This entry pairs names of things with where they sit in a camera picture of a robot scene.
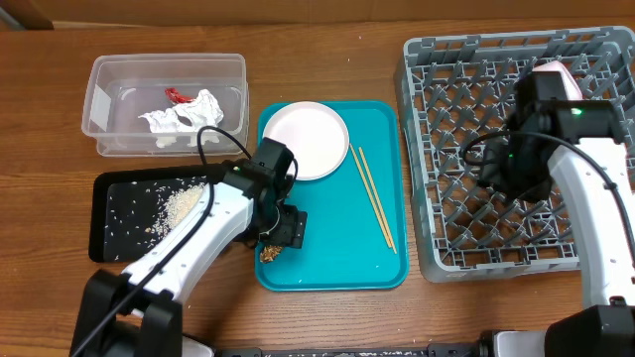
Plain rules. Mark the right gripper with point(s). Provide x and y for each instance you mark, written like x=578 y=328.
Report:
x=494 y=176

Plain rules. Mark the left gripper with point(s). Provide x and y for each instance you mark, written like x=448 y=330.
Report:
x=292 y=230

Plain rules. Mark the brown food scrap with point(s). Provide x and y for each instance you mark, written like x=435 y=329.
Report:
x=270 y=253

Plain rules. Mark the pink bowl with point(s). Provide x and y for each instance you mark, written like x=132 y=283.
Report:
x=572 y=90

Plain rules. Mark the wooden chopstick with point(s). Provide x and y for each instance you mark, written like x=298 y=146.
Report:
x=374 y=190
x=371 y=197

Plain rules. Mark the white round plate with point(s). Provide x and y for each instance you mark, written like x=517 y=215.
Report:
x=315 y=134

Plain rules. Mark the white napkin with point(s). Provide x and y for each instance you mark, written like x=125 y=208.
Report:
x=184 y=118

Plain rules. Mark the red snack wrapper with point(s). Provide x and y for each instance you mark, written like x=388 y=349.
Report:
x=175 y=97

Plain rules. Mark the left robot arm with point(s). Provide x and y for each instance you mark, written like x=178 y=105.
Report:
x=140 y=311

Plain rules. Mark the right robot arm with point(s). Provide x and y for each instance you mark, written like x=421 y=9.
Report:
x=554 y=138

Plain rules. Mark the grey dishwasher rack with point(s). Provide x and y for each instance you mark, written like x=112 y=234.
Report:
x=453 y=89

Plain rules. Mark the teal serving tray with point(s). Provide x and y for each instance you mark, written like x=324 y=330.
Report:
x=343 y=247

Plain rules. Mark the spilled rice pile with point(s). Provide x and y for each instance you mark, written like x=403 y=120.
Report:
x=178 y=210

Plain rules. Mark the black plastic tray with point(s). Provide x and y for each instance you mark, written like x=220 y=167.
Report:
x=99 y=198

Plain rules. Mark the clear plastic bin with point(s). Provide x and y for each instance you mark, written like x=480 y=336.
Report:
x=123 y=87

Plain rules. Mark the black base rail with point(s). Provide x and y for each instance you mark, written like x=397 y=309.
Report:
x=470 y=349

